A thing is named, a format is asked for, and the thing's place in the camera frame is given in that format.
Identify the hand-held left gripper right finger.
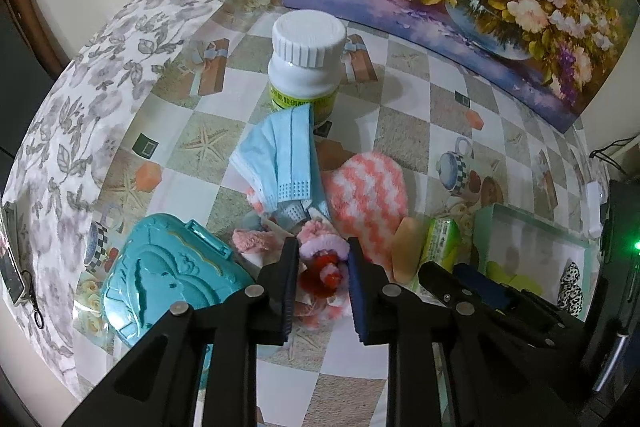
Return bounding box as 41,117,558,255
347,238,501,427

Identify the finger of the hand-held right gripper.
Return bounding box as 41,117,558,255
452,263,588,343
418,262,556,348

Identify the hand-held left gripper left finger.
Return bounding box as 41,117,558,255
75,237,301,427

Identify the white green tissue pack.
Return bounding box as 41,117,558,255
419,217,462,275

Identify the green cloth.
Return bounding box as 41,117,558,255
485,259,543,295

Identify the round beige puff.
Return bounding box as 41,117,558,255
391,217,425,282

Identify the black white spotted scrunchie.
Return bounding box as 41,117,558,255
557,261,583,317

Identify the green rimmed white tray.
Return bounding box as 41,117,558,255
472,203,591,318

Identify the floral fabric scrunchie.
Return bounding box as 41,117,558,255
232,227,296,268

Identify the pink fluffy scrunchie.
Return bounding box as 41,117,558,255
298,219,351,258

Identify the pink white striped cloth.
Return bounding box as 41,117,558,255
245,152,408,320

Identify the blue face mask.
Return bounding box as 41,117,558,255
229,105,331,224

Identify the teal plastic case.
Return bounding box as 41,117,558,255
101,213,253,390

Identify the white pill bottle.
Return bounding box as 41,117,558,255
267,10,347,130

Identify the smartphone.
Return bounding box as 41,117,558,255
0,202,26,307

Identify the grey floral tablecloth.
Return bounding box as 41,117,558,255
0,0,251,403

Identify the dark door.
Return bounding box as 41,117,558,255
0,0,71,158

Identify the black cable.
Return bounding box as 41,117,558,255
589,138,640,180

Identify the black strap with ring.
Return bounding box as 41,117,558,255
22,274,47,328

